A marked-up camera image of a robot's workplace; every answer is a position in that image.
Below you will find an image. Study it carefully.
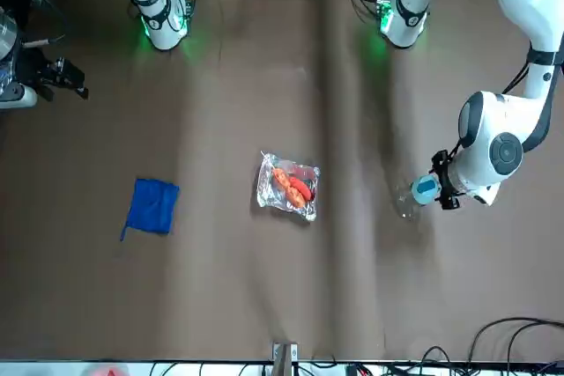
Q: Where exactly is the rectangular aluminum foil pan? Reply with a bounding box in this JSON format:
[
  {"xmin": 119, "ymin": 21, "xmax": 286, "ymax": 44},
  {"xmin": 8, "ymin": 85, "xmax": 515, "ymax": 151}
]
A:
[{"xmin": 254, "ymin": 151, "xmax": 322, "ymax": 224}]

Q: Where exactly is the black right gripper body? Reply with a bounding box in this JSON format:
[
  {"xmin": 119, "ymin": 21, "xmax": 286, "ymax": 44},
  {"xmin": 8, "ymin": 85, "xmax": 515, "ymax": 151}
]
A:
[{"xmin": 17, "ymin": 48, "xmax": 54, "ymax": 95}]

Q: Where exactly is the clear seasoning bottle blue cap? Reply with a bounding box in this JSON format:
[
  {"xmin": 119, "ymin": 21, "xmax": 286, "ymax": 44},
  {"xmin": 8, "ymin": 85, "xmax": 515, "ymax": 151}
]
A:
[{"xmin": 394, "ymin": 174, "xmax": 442, "ymax": 221}]

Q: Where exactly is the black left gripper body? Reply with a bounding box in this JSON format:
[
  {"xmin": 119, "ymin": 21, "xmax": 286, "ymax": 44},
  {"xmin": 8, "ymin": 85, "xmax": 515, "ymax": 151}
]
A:
[{"xmin": 440, "ymin": 159, "xmax": 462, "ymax": 197}]

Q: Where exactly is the blue dishcloth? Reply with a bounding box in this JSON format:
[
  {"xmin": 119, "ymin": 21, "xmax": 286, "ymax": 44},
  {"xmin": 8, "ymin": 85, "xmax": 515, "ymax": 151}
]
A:
[{"xmin": 118, "ymin": 178, "xmax": 181, "ymax": 243}]

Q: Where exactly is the orange shrimp skewer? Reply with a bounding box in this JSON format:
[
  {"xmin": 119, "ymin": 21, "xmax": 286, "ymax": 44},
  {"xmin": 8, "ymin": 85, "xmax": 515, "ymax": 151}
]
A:
[{"xmin": 262, "ymin": 153, "xmax": 316, "ymax": 210}]

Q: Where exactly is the aluminium profile post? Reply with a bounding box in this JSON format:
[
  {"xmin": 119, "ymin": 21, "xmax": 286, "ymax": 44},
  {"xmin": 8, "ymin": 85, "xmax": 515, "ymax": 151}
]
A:
[{"xmin": 271, "ymin": 340, "xmax": 299, "ymax": 376}]

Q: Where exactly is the pink plate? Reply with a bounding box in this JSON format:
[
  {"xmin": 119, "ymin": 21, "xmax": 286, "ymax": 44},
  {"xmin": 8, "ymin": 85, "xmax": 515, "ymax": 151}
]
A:
[{"xmin": 81, "ymin": 363, "xmax": 133, "ymax": 376}]

